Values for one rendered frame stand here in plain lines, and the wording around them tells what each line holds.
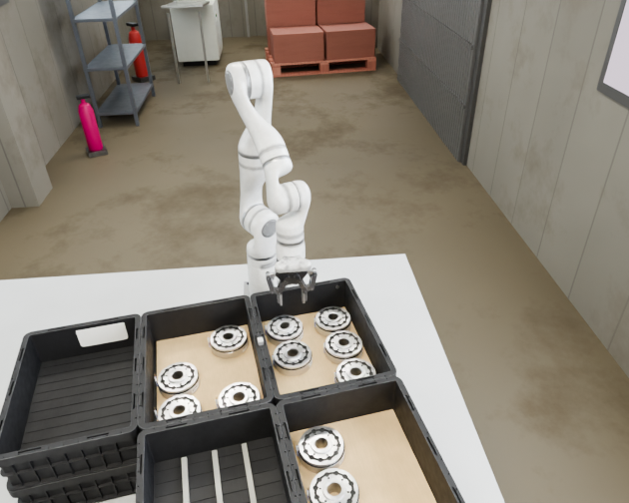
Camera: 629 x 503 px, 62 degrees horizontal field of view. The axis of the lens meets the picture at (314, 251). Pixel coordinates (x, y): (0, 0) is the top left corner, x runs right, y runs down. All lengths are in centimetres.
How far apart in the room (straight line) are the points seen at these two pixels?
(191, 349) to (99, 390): 25
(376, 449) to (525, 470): 117
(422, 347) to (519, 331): 128
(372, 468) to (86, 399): 73
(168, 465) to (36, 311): 95
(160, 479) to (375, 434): 49
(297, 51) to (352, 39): 71
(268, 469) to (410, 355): 62
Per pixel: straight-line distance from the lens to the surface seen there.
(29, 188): 436
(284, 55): 687
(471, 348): 275
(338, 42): 696
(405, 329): 174
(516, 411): 253
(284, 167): 126
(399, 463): 126
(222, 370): 145
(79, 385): 153
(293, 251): 130
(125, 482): 141
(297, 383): 139
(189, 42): 755
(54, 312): 203
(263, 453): 128
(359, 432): 130
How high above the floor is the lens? 187
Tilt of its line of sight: 34 degrees down
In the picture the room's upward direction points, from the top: 1 degrees counter-clockwise
